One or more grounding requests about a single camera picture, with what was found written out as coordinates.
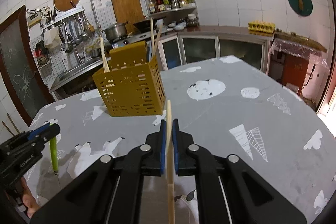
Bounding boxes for green bear handle utensil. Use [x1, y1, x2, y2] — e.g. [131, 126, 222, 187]
[50, 137, 59, 176]

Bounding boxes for wooden chopstick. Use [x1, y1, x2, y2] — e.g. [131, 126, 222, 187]
[166, 100, 175, 224]

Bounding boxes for kitchen counter cabinets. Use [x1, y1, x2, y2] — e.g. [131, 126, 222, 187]
[158, 26, 272, 74]

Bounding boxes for person's left hand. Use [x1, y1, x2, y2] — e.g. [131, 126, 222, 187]
[21, 177, 41, 219]

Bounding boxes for yellow perforated utensil holder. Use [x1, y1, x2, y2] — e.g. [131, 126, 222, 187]
[92, 41, 166, 117]

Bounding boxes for grey animal print tablecloth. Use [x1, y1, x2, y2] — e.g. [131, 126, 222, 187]
[29, 56, 335, 223]

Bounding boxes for chopstick in holder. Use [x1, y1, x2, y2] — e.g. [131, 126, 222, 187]
[100, 36, 110, 73]
[149, 18, 155, 60]
[151, 24, 163, 59]

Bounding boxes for dark wooden door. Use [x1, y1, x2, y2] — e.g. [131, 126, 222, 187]
[1, 6, 54, 126]

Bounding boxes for gas stove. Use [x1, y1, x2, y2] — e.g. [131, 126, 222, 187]
[107, 32, 169, 50]

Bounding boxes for steel sink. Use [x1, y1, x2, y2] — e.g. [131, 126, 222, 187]
[50, 57, 103, 93]

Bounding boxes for black wok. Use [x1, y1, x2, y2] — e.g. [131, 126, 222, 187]
[133, 17, 164, 33]

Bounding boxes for steel cooking pot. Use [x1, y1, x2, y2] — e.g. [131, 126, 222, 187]
[102, 22, 128, 41]

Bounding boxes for corner shelf with bottles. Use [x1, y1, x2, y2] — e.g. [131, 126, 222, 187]
[143, 0, 199, 26]

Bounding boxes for steel faucet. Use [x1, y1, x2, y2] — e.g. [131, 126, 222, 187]
[65, 34, 83, 64]

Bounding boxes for wooden cutting board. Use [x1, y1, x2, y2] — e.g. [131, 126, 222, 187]
[112, 0, 143, 34]

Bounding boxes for yellow egg tray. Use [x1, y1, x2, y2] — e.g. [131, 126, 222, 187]
[248, 20, 276, 34]

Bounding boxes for plastic covered side table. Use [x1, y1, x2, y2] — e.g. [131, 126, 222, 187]
[268, 29, 330, 98]

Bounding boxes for steel wall utensil rack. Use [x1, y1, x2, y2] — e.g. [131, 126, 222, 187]
[41, 6, 95, 52]

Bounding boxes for green round wall hanger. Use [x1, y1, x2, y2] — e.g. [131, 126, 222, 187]
[288, 0, 313, 17]

